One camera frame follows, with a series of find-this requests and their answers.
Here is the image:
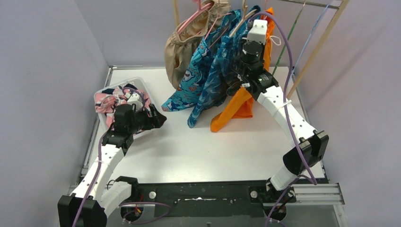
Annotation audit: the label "wooden hanger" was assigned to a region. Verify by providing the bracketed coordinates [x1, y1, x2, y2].
[228, 0, 261, 37]

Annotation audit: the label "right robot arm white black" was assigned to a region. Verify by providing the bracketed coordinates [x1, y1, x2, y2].
[235, 40, 329, 202]

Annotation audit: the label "green plastic hanger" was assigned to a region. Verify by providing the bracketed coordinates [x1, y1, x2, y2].
[272, 0, 306, 75]

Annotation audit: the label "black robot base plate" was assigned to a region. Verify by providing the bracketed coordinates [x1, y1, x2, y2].
[120, 180, 296, 218]

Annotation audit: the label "purple cable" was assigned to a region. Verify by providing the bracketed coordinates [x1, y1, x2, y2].
[247, 11, 319, 227]
[71, 87, 172, 227]

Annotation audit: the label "white perforated plastic basket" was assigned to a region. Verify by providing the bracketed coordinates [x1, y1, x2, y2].
[94, 77, 153, 130]

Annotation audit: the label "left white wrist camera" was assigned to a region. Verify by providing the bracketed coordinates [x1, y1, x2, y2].
[127, 93, 144, 111]

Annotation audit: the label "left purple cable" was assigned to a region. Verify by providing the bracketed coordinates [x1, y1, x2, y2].
[71, 87, 172, 227]

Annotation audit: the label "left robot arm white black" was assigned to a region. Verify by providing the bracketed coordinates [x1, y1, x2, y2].
[57, 104, 167, 227]

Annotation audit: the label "dark blue whale shorts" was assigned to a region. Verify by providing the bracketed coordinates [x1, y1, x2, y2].
[181, 9, 247, 128]

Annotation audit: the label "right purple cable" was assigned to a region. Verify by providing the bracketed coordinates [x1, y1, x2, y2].
[247, 11, 319, 227]

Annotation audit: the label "light blue shark shorts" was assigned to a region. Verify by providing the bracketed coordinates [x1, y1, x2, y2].
[161, 8, 241, 112]

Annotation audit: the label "beige shorts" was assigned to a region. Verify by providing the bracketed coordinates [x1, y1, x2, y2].
[164, 0, 212, 89]

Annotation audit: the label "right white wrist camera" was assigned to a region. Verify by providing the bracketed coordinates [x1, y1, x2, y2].
[246, 19, 268, 45]

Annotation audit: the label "light blue wire hanger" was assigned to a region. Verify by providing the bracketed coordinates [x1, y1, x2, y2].
[291, 4, 329, 76]

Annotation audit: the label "thin pink hanger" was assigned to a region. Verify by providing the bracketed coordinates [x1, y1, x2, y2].
[199, 0, 231, 49]

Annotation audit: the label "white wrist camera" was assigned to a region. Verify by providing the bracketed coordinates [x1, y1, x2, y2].
[127, 93, 144, 111]
[246, 19, 268, 45]

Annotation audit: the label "navy blue shorts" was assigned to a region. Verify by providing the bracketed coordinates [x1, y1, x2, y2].
[124, 83, 137, 90]

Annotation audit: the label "pink plastic hanger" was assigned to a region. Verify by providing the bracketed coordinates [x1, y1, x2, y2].
[177, 0, 214, 34]

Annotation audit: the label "wooden clothes rack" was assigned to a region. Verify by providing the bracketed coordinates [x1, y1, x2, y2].
[172, 0, 349, 99]

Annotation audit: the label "pink shark print shorts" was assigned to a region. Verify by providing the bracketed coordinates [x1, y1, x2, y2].
[94, 85, 151, 129]

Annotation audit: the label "orange shorts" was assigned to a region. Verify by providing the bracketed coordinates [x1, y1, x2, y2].
[210, 15, 275, 132]

